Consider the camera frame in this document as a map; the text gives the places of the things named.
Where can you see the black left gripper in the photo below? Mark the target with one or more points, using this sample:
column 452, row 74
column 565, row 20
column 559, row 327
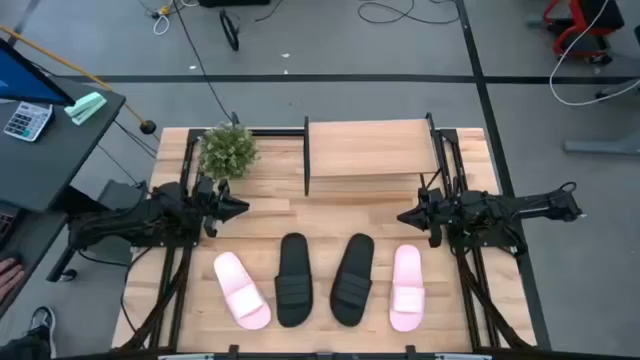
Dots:
column 210, row 205

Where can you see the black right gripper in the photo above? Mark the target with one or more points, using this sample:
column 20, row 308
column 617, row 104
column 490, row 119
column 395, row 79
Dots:
column 437, row 215

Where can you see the pink slide sandal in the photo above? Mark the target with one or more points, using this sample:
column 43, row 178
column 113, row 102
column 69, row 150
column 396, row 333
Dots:
column 407, row 280
column 240, row 295

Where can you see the black slide sandal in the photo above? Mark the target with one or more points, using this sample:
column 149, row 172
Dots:
column 356, row 265
column 294, row 270

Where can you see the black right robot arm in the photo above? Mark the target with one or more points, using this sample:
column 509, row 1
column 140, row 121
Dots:
column 530, row 202

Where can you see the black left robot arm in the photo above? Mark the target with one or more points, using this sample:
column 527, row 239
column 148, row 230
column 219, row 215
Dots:
column 130, row 220

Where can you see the green potted plant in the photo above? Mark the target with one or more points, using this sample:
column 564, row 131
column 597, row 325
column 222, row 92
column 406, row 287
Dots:
column 227, row 152

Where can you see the yellow pole with black base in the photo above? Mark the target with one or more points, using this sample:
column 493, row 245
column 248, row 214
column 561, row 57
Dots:
column 148, row 127

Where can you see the mint green stapler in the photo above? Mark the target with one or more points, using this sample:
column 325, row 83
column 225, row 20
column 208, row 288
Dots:
column 85, row 107

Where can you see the black desk with casters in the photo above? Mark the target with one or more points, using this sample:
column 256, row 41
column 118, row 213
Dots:
column 35, row 235

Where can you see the grey calculator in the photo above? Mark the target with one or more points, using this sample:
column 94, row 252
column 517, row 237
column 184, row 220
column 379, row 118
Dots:
column 27, row 121

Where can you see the person's shoe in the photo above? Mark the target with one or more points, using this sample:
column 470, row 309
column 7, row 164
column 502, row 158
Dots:
column 42, row 325

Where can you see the black keyboard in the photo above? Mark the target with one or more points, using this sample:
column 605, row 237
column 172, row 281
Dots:
column 6, row 225

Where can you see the person's hand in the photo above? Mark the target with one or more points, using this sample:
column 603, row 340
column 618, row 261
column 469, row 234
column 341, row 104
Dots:
column 10, row 280

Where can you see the computer monitor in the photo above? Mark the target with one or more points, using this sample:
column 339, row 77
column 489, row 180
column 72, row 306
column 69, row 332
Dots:
column 25, row 80

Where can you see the person's leg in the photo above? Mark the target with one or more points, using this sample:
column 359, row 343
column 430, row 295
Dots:
column 20, row 350

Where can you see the red and black cart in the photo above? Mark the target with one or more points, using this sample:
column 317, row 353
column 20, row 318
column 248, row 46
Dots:
column 600, row 15

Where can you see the wooden shelf with black frame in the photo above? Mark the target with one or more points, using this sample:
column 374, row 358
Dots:
column 370, row 147

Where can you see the black metal rig frame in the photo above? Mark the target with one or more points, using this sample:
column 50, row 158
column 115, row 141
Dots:
column 275, row 132

